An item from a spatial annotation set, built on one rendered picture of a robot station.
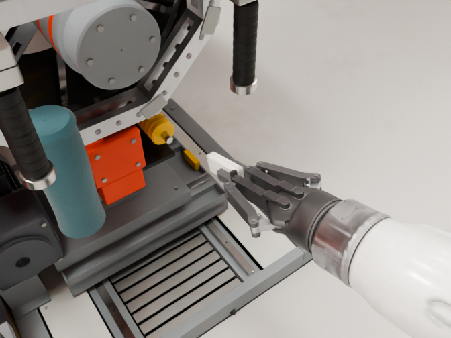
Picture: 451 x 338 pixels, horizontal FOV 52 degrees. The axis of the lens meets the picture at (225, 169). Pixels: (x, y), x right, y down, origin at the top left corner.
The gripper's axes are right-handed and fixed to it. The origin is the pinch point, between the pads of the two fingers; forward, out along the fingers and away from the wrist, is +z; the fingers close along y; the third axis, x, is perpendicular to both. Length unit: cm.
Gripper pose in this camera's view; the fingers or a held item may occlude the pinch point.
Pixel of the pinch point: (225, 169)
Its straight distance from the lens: 68.8
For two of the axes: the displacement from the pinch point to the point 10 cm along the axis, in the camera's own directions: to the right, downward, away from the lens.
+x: 1.7, 8.0, 5.7
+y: -7.6, 4.7, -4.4
